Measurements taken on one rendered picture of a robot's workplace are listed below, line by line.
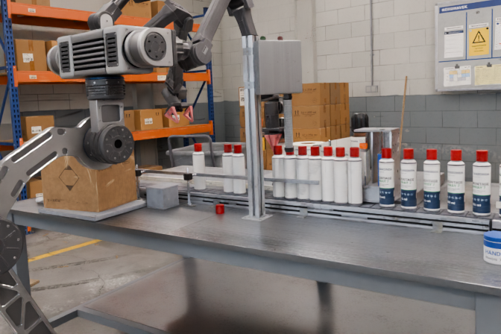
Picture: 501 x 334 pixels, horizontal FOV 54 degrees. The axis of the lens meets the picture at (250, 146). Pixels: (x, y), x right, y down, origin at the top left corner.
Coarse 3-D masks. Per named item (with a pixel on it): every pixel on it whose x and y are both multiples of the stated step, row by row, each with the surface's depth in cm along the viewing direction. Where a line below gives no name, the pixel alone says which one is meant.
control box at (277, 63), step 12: (264, 48) 171; (276, 48) 172; (288, 48) 174; (300, 48) 176; (264, 60) 171; (276, 60) 173; (288, 60) 174; (300, 60) 176; (264, 72) 171; (276, 72) 173; (288, 72) 175; (300, 72) 177; (264, 84) 172; (276, 84) 173; (288, 84) 175; (300, 84) 177
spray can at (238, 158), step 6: (234, 150) 200; (240, 150) 200; (234, 156) 199; (240, 156) 199; (234, 162) 200; (240, 162) 199; (234, 168) 200; (240, 168) 199; (234, 174) 200; (240, 174) 200; (234, 180) 201; (240, 180) 200; (234, 186) 201; (240, 186) 200; (234, 192) 202; (240, 192) 200
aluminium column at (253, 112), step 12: (252, 36) 173; (252, 60) 173; (252, 72) 174; (252, 96) 175; (252, 108) 176; (252, 120) 176; (252, 132) 177; (252, 144) 179; (252, 156) 179; (252, 168) 180; (252, 180) 180; (252, 192) 180; (264, 192) 182; (252, 204) 180; (264, 204) 182; (252, 216) 181
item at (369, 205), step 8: (144, 184) 234; (152, 184) 233; (208, 192) 207; (216, 192) 207; (280, 200) 188; (288, 200) 186; (296, 200) 186; (368, 208) 169; (376, 208) 168; (384, 208) 167; (392, 208) 167; (400, 208) 166; (456, 216) 154; (464, 216) 153; (472, 216) 152; (488, 216) 151
